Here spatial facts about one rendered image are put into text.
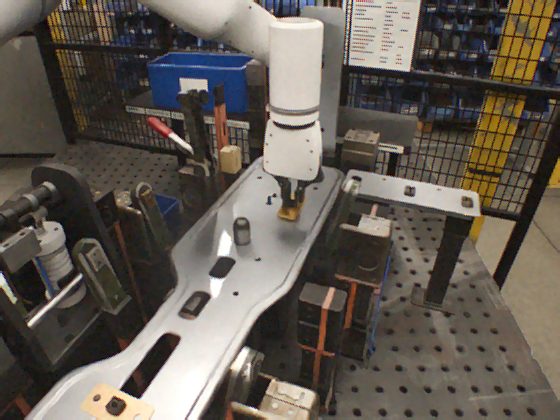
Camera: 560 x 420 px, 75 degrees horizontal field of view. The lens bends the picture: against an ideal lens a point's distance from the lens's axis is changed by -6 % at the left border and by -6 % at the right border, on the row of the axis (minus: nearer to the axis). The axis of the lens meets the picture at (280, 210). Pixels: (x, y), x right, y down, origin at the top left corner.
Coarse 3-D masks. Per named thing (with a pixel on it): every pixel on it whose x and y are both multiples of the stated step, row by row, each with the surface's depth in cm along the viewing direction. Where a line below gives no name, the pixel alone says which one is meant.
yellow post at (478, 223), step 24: (528, 0) 90; (552, 0) 88; (504, 24) 100; (504, 48) 97; (528, 48) 95; (528, 72) 98; (504, 120) 107; (480, 144) 113; (504, 144) 110; (480, 168) 117; (480, 192) 121; (480, 216) 125
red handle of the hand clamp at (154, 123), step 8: (152, 120) 78; (152, 128) 79; (160, 128) 78; (168, 128) 79; (168, 136) 78; (176, 136) 79; (176, 144) 79; (184, 144) 79; (184, 152) 79; (192, 152) 79
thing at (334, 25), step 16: (304, 16) 82; (320, 16) 81; (336, 16) 80; (336, 32) 82; (336, 48) 83; (336, 64) 85; (336, 80) 87; (320, 96) 91; (336, 96) 89; (320, 112) 93; (336, 112) 91; (336, 128) 93
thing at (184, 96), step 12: (180, 96) 71; (192, 96) 71; (204, 96) 71; (192, 108) 72; (192, 120) 73; (204, 120) 76; (192, 132) 74; (204, 132) 77; (192, 144) 76; (204, 144) 78; (204, 156) 77
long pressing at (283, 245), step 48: (240, 192) 82; (336, 192) 83; (192, 240) 69; (288, 240) 69; (192, 288) 59; (240, 288) 59; (288, 288) 60; (144, 336) 51; (192, 336) 52; (240, 336) 52; (96, 384) 46; (192, 384) 46
